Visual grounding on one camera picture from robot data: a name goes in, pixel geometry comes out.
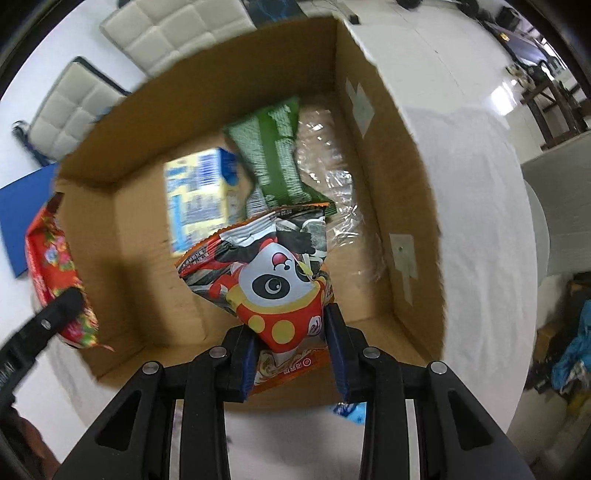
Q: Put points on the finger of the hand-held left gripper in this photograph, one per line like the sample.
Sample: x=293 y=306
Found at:
x=57 y=314

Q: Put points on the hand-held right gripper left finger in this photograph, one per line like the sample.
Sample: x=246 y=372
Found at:
x=246 y=364

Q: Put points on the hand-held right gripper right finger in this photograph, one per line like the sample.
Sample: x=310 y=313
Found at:
x=339 y=357

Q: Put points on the red floral snack packet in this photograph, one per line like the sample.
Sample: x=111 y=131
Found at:
x=57 y=272

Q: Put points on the panda print snack packet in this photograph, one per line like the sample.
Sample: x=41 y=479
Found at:
x=272 y=286

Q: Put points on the cardboard box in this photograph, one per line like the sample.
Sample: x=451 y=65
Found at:
x=240 y=207

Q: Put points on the light blue wrapper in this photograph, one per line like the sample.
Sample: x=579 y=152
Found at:
x=353 y=410

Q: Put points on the blue folder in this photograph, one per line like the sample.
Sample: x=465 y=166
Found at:
x=25 y=217

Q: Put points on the clear plastic bread bag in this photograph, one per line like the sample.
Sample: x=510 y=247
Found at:
x=339 y=194

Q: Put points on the blue and yellow carton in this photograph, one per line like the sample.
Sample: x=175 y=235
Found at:
x=201 y=198

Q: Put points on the white padded chair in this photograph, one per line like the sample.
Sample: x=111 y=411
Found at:
x=64 y=113
x=180 y=30

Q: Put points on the green snack packet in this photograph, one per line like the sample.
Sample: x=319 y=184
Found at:
x=272 y=161

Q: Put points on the blue plastic bag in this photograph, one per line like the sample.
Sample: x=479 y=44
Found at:
x=575 y=364

